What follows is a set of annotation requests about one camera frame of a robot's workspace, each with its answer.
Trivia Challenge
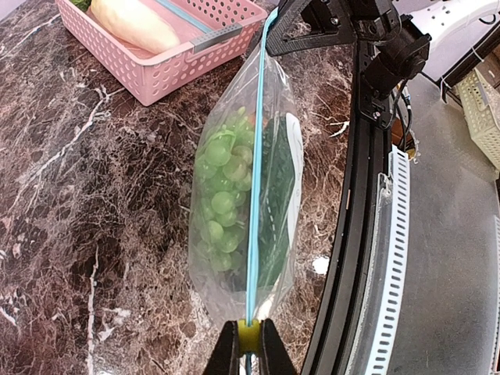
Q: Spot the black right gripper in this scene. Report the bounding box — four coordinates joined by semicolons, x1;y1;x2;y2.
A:
265;0;402;56

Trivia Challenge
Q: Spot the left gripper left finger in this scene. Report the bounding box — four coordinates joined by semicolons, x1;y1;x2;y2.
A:
202;320;239;375

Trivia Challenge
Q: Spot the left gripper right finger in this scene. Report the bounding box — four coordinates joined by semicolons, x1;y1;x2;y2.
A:
258;319;297;375

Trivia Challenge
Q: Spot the pink plastic basket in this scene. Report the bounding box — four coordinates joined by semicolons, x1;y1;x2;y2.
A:
56;0;267;106

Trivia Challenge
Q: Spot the green cucumber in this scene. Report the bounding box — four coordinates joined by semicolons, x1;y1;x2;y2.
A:
258;116;295;288

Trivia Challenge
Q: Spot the green grape bunch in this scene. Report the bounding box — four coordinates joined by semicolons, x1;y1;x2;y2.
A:
190;106;255;277

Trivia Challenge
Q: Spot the clear zip top bag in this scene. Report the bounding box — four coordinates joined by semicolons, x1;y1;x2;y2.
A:
188;11;303;374

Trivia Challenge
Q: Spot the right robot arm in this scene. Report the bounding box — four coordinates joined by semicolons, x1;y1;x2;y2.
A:
262;1;499;129

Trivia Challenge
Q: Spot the cream crate in background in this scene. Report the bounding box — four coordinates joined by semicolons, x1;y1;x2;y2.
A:
456;68;499;170

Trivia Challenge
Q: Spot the black front table rail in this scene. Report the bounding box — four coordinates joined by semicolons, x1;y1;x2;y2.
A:
302;41;391;374

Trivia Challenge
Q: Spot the white slotted cable duct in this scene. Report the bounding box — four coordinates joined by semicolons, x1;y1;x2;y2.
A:
366;146;410;374

